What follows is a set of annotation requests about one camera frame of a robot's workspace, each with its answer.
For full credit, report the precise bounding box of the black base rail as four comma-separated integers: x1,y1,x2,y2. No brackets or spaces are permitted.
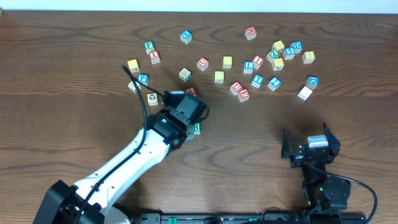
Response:
130,211,366,224

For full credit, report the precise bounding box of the blue d block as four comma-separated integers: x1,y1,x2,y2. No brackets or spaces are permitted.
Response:
305,76,319,90
290,41,303,54

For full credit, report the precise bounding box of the blue D block lower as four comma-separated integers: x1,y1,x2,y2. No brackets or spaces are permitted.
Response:
305,76,319,90

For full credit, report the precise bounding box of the red H block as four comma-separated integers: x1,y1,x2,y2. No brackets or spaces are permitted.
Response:
245,26,257,40

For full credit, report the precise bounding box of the blue L block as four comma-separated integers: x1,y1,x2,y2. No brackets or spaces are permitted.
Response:
243,61,254,74

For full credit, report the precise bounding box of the red U block lower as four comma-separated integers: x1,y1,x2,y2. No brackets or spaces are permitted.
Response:
230,81,243,96

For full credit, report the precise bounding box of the green Z block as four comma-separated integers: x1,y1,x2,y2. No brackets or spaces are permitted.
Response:
266,49,280,63

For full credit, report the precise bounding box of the blue D block upper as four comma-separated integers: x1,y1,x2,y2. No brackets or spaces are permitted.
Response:
290,41,303,54

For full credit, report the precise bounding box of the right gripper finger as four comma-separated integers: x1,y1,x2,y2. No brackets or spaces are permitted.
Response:
323,123,341,156
281,130,291,159

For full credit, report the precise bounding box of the red U block upper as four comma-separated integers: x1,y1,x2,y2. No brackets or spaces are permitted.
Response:
197,57,209,71

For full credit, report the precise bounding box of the red u block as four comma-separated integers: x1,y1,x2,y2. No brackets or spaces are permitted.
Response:
197,57,209,71
230,81,243,96

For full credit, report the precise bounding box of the plain wood red-sided block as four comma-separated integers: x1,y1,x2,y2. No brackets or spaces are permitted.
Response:
128,81,142,93

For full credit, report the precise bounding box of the yellow block below Z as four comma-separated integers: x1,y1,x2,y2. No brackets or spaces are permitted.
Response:
272,58,284,71

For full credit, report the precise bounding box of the yellow 8 block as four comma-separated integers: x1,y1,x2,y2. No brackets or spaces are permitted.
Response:
302,51,315,64

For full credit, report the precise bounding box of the yellow picture block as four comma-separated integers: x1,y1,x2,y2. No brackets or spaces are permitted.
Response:
147,93,159,106

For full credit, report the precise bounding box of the plain wood green-sided block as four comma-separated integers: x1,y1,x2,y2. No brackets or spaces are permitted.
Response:
179,68,192,82

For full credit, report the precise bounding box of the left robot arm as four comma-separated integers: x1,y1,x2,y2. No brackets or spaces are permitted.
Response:
34,91,209,223

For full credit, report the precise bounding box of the green B block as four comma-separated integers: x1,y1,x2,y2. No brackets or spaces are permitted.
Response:
193,123,201,135

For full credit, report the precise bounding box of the red E block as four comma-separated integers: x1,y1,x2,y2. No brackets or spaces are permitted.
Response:
238,88,250,102

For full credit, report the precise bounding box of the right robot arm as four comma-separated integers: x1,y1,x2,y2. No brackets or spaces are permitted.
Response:
281,124,351,223

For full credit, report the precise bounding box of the red A block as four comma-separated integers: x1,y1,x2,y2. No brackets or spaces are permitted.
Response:
185,86,197,97

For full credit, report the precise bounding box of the green F block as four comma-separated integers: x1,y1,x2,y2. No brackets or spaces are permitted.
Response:
144,40,155,54

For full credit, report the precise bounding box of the blue 2 block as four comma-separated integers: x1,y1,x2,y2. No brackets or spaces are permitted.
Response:
267,77,281,91

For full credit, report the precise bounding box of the blue T block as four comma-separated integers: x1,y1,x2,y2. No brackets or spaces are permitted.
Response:
251,74,264,88

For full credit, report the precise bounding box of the blue P block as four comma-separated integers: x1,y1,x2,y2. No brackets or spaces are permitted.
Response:
137,73,149,86

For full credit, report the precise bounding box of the plain wood block right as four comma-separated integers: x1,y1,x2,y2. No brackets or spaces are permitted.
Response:
298,86,313,101

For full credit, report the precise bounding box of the blue 5 block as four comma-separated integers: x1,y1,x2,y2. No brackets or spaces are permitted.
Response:
282,47,295,60

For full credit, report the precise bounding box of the blue X block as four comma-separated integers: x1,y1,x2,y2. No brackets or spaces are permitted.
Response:
180,30,192,44

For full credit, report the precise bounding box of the red I block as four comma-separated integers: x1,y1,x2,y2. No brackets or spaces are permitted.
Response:
252,55,264,70

